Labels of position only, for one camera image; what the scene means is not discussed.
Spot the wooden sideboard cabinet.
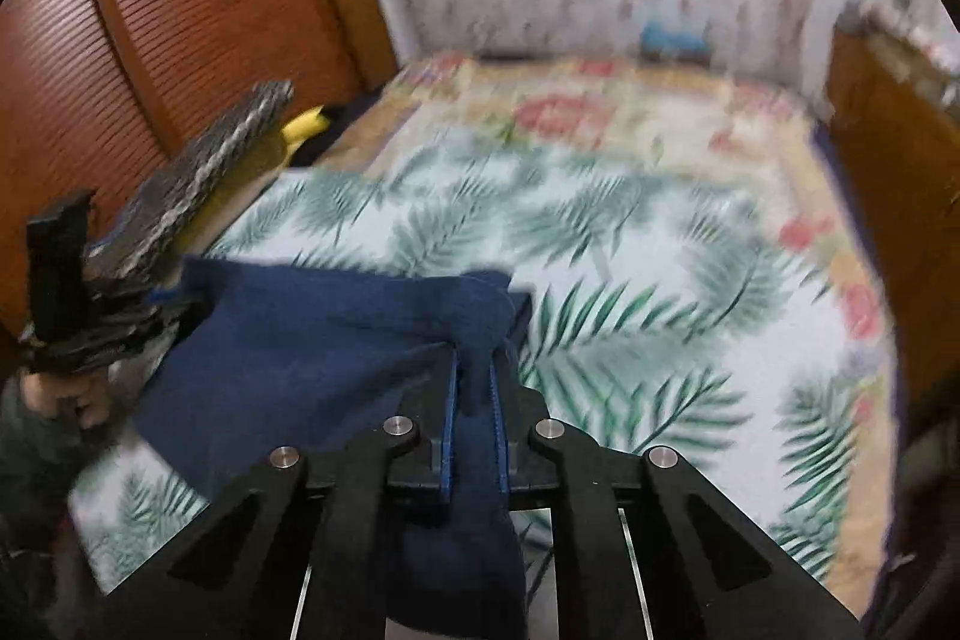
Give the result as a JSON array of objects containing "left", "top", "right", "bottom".
[{"left": 823, "top": 29, "right": 960, "bottom": 342}]

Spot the palm-leaf bed sheet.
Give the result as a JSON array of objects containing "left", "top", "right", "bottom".
[{"left": 67, "top": 137, "right": 895, "bottom": 597}]

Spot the yellow plush toy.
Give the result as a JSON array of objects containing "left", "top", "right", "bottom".
[{"left": 279, "top": 106, "right": 332, "bottom": 166}]

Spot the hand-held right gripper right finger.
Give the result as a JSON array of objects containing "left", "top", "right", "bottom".
[{"left": 489, "top": 359, "right": 863, "bottom": 640}]

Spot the person's left hand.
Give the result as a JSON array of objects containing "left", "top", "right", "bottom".
[{"left": 19, "top": 370, "right": 119, "bottom": 436}]

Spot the blue cloth bundle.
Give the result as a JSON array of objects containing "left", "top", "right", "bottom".
[{"left": 641, "top": 19, "right": 710, "bottom": 58}]

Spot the wooden louvered wardrobe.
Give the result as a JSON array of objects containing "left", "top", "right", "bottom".
[{"left": 0, "top": 0, "right": 400, "bottom": 341}]

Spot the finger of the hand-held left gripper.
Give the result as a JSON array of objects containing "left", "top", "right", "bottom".
[
  {"left": 94, "top": 314, "right": 205, "bottom": 375},
  {"left": 90, "top": 281, "right": 212, "bottom": 320}
]

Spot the circle-patterned pillow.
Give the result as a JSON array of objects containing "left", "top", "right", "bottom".
[{"left": 85, "top": 79, "right": 296, "bottom": 283}]

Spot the navy printed t-shirt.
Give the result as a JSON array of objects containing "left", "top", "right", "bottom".
[{"left": 131, "top": 257, "right": 536, "bottom": 637}]

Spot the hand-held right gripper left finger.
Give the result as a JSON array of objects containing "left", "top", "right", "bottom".
[{"left": 97, "top": 347, "right": 460, "bottom": 640}]

